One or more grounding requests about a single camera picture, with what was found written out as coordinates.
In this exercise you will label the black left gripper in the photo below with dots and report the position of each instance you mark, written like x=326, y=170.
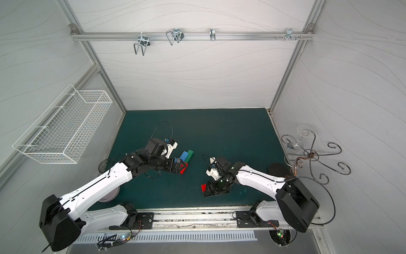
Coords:
x=176, y=165

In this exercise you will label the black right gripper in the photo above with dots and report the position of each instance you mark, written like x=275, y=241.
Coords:
x=216, y=186

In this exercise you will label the blue lego brick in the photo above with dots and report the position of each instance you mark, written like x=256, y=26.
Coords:
x=184, y=156

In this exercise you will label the red lego brick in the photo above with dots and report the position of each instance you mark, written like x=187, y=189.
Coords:
x=203, y=187
x=183, y=168

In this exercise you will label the long green lego brick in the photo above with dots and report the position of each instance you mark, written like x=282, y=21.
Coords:
x=189, y=156

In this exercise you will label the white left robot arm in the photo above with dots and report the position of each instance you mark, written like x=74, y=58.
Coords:
x=64, y=219

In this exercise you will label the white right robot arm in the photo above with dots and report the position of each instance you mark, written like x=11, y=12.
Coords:
x=292, y=203

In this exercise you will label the green table mat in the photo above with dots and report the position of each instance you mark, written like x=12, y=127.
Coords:
x=239, y=135

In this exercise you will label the dark oval stand base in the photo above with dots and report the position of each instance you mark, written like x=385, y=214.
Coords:
x=279, y=170

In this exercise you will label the lilac bowl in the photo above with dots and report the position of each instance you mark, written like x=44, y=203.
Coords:
x=110, y=196

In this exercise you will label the metal curled hook stand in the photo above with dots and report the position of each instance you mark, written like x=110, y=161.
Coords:
x=296, y=160

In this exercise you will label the white vent strip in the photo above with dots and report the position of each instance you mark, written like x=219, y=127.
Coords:
x=172, y=236

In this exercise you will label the metal double hook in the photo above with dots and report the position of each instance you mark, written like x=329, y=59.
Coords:
x=140, y=47

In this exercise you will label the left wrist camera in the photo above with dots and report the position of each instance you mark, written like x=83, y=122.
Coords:
x=157, y=147

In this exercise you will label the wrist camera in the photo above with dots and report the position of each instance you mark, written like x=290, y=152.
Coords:
x=218, y=167
x=157, y=147

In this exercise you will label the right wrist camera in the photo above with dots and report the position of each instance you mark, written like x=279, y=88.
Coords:
x=218, y=167

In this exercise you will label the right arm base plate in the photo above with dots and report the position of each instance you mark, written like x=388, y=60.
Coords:
x=247, y=219

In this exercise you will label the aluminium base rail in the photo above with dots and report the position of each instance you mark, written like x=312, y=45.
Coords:
x=165, y=219

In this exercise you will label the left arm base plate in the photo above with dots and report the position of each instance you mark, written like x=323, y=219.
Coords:
x=137, y=221

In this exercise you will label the white wire basket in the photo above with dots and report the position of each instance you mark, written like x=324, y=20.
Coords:
x=63, y=131

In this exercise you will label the metal wire clip hook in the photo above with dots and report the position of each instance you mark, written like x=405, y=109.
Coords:
x=175, y=35

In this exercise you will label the small metal ring hook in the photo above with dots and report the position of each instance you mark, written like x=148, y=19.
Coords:
x=212, y=34

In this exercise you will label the horizontal aluminium rail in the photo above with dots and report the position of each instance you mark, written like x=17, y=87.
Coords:
x=189, y=36

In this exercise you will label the metal bracket hook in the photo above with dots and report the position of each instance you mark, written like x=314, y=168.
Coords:
x=289, y=36

